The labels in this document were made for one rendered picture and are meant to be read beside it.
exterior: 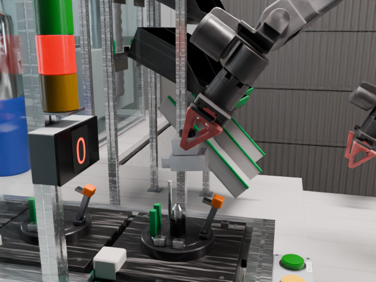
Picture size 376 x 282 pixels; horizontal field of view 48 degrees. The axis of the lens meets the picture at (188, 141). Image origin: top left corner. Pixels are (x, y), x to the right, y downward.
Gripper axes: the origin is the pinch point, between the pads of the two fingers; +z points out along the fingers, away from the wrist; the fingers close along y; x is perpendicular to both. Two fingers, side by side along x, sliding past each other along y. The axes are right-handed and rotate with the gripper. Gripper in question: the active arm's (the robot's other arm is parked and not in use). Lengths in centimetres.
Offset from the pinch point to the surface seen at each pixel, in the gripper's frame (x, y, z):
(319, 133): 88, -275, 30
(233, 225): 18.5, -8.8, 12.4
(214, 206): 10.9, 1.6, 6.5
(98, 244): -1.8, 4.5, 26.1
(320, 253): 41.2, -20.4, 10.4
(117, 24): -54, -118, 19
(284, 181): 37, -68, 16
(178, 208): 6.2, 1.2, 11.4
